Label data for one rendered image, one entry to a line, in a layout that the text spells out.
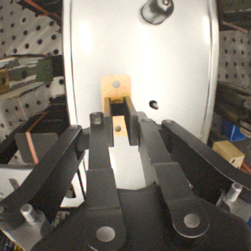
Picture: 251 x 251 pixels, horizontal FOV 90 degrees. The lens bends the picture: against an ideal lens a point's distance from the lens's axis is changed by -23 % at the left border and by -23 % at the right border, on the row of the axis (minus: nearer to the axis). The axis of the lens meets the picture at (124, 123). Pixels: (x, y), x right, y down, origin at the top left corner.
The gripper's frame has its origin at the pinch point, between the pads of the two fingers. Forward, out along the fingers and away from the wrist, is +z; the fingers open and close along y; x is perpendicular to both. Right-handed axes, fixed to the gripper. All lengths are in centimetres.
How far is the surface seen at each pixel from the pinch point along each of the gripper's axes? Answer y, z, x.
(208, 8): 13.7, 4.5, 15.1
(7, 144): -31.6, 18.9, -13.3
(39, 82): -9.4, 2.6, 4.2
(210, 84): 13.9, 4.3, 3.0
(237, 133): 53, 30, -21
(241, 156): 18.2, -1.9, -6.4
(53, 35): -18.2, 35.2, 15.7
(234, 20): 20.5, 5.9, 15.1
